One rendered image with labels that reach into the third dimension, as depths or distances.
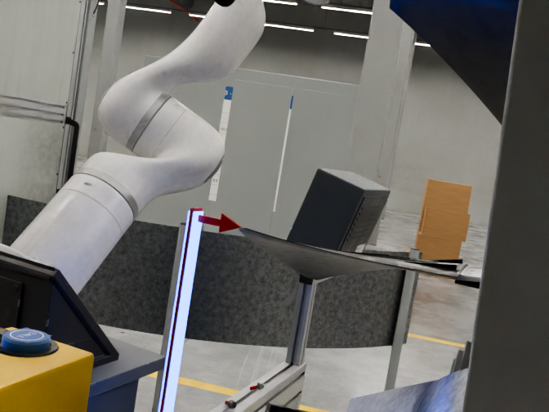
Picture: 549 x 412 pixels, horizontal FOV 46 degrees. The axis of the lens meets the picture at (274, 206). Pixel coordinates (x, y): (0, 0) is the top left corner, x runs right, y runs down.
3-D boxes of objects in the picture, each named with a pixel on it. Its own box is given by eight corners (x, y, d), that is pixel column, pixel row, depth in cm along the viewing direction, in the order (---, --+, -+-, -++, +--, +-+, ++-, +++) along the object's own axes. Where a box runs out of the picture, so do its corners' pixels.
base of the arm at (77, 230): (-52, 240, 93) (29, 154, 104) (25, 319, 105) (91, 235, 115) (32, 254, 83) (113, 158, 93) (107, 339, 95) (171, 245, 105)
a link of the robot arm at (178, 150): (64, 194, 109) (141, 106, 122) (156, 257, 111) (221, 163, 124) (76, 161, 99) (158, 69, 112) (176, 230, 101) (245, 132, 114)
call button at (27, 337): (25, 364, 54) (28, 343, 54) (-11, 351, 56) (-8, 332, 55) (58, 352, 58) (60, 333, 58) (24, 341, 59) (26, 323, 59)
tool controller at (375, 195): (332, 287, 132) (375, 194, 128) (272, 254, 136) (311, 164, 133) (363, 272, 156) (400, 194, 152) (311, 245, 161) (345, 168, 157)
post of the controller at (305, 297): (298, 367, 129) (314, 270, 127) (284, 363, 130) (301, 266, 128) (303, 363, 132) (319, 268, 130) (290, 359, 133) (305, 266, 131)
